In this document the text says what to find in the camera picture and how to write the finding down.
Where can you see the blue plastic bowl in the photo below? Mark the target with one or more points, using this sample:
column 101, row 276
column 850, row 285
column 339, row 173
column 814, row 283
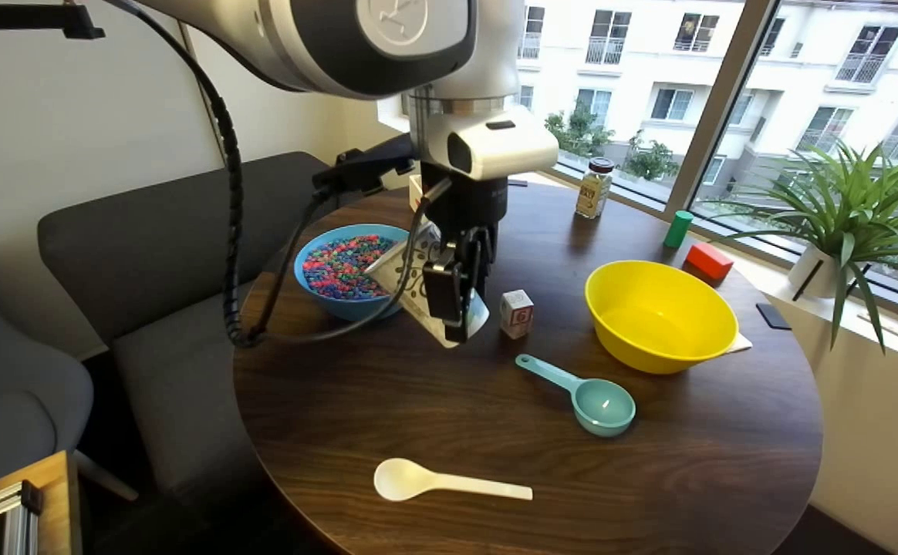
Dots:
column 313, row 297

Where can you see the teal measuring scoop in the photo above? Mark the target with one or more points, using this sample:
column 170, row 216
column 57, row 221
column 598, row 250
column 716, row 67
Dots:
column 604, row 406

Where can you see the red block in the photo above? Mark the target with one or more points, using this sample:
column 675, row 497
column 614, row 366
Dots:
column 709, row 265

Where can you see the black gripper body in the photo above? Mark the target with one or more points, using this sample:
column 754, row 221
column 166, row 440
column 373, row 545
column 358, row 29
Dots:
column 465, row 204

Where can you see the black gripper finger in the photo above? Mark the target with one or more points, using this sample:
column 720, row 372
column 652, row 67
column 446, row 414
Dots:
column 442, row 291
column 480, row 274

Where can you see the yellow plastic bowl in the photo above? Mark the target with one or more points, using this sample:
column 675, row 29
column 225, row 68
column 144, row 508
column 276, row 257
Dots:
column 652, row 320

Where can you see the colourful beads heap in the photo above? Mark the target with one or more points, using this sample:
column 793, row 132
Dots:
column 339, row 265

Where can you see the white plastic spoon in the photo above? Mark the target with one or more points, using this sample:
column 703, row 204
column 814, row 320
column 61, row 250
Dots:
column 402, row 479

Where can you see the white printed cube block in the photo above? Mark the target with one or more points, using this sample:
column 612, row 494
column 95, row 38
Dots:
column 517, row 315

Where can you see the green cylinder block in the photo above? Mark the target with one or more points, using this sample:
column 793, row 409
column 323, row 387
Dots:
column 677, row 232

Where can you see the green spiky plant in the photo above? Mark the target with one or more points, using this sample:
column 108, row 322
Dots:
column 859, row 204

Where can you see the white plant pot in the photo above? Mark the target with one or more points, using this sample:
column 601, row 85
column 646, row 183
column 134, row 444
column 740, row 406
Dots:
column 814, row 276

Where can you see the glass jar black lid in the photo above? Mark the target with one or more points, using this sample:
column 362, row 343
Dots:
column 593, row 192

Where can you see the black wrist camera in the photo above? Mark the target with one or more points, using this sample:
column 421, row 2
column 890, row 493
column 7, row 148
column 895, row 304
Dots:
column 366, row 165

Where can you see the white paper sheet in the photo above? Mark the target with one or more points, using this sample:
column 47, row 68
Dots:
column 740, row 343

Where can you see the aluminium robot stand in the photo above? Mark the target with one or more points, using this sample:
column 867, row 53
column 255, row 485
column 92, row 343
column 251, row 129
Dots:
column 1, row 519

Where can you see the black tape patch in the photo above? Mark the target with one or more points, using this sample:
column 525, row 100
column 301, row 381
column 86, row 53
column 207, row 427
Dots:
column 772, row 315
column 517, row 183

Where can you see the blue grey chair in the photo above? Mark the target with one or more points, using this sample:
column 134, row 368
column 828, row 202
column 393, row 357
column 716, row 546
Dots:
column 4, row 401

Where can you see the dark grey sofa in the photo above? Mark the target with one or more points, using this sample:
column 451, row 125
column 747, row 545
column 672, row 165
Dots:
column 158, row 257

